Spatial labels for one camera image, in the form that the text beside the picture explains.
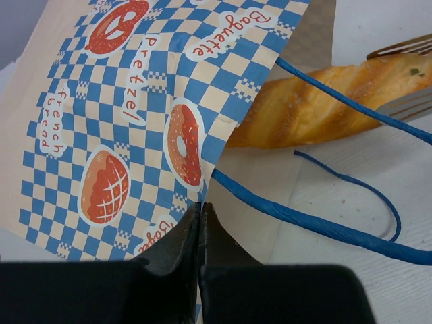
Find metal tongs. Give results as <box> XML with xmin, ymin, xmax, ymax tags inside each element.
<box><xmin>367</xmin><ymin>34</ymin><xmax>431</xmax><ymax>122</ymax></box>

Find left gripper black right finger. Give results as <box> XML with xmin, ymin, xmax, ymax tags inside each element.
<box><xmin>198</xmin><ymin>203</ymin><xmax>375</xmax><ymax>323</ymax></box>

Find scored orange bread loaf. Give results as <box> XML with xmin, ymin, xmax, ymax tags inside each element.
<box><xmin>225</xmin><ymin>53</ymin><xmax>432</xmax><ymax>149</ymax></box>

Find checkered paper bag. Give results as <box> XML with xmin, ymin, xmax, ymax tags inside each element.
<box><xmin>0</xmin><ymin>0</ymin><xmax>432</xmax><ymax>267</ymax></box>

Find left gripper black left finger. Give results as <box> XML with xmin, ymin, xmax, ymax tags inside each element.
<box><xmin>1</xmin><ymin>203</ymin><xmax>201</xmax><ymax>323</ymax></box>

